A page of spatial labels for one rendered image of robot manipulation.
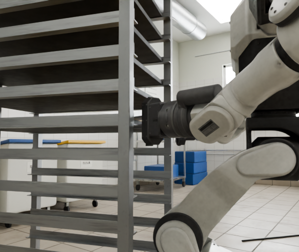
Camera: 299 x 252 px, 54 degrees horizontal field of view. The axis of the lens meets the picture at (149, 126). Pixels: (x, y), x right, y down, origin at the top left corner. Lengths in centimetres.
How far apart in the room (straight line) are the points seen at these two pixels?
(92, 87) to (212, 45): 571
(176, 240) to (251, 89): 49
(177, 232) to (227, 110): 42
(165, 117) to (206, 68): 572
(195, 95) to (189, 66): 595
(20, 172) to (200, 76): 448
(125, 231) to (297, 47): 52
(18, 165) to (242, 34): 236
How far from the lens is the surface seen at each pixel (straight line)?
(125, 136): 70
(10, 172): 280
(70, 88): 82
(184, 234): 84
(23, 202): 290
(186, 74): 652
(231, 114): 53
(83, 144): 329
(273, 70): 47
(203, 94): 58
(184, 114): 62
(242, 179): 81
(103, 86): 77
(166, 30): 122
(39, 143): 141
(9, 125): 93
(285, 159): 81
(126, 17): 77
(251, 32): 80
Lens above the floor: 72
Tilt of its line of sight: 4 degrees up
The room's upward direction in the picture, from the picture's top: straight up
